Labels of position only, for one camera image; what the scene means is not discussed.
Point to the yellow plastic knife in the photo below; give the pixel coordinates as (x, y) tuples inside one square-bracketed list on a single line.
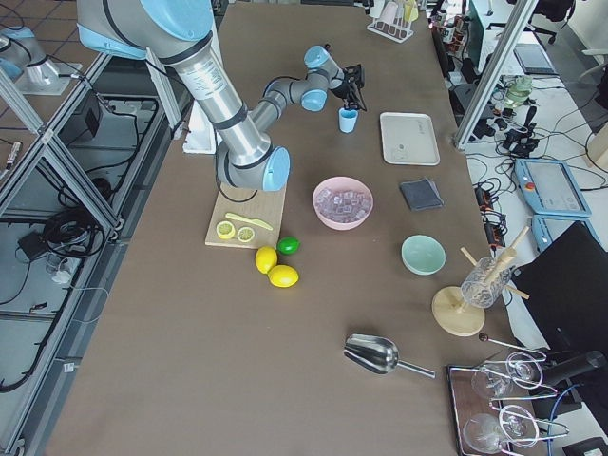
[(253, 221)]

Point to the wine glass tray rack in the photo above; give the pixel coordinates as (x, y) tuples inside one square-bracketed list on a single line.
[(492, 405)]

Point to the grey folded cloth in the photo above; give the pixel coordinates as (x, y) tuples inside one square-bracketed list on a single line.
[(421, 194)]

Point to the blue plastic cup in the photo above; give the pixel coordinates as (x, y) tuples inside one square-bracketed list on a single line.
[(347, 119)]

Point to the blue teach pendant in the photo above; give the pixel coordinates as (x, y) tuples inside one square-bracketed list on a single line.
[(549, 188), (546, 229)]

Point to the white wire cup rack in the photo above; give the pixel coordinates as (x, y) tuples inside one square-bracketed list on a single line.
[(399, 32)]

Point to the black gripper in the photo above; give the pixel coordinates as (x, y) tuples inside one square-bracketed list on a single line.
[(348, 89)]

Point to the wooden glass stand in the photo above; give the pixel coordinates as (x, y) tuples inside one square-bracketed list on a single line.
[(448, 307)]

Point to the yellow plastic cup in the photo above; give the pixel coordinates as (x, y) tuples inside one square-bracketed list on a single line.
[(411, 12)]

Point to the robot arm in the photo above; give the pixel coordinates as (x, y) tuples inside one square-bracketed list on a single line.
[(20, 50), (246, 158)]

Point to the lemon slice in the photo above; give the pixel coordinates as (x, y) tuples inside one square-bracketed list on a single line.
[(225, 229), (246, 234)]

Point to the green lime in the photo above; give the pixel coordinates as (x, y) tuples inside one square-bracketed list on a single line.
[(288, 245)]

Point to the yellow lemon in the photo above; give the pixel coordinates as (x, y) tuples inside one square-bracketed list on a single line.
[(283, 276), (266, 259)]

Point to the wooden cutting board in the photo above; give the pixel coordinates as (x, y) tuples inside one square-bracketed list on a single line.
[(247, 203)]

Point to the textured clear glass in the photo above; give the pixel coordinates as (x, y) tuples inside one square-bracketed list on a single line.
[(480, 292)]

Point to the pink bowl of ice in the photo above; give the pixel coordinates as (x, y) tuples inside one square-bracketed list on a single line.
[(342, 203)]

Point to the steel ice scoop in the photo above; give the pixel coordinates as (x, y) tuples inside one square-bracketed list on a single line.
[(379, 355)]

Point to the pink plastic cup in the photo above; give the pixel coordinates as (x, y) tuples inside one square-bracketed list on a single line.
[(388, 13)]

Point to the cream rabbit tray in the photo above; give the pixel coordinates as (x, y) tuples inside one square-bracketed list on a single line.
[(408, 139)]

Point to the green ceramic bowl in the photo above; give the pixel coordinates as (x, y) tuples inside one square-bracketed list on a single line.
[(423, 255)]

